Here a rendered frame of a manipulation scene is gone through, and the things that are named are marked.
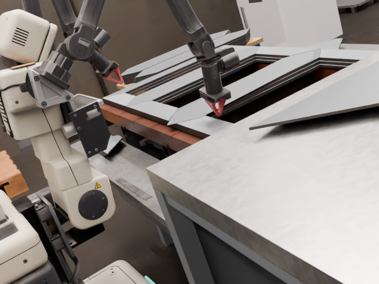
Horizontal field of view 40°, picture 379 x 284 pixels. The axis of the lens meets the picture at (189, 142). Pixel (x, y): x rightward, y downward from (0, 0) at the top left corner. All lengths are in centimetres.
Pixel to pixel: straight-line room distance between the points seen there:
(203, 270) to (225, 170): 28
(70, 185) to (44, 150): 14
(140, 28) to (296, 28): 182
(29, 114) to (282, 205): 112
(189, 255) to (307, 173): 36
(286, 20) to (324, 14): 50
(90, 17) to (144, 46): 457
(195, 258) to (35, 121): 83
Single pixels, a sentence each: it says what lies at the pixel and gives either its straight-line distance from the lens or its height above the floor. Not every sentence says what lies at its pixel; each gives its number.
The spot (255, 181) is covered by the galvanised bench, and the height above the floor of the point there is 105.
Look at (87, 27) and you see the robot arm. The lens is 155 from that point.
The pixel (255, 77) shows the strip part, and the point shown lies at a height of 85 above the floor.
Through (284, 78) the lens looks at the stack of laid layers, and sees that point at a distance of 205.
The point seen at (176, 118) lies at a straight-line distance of 192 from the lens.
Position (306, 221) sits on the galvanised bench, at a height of 105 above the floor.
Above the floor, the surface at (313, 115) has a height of 107.
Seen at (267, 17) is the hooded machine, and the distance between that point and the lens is 535.
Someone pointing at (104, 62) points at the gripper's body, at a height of 110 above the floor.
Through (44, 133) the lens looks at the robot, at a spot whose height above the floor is 100.
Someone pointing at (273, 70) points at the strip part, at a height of 85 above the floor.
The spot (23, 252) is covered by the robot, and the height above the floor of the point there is 76.
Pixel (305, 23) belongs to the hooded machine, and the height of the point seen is 35.
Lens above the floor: 141
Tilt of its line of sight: 20 degrees down
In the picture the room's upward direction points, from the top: 19 degrees counter-clockwise
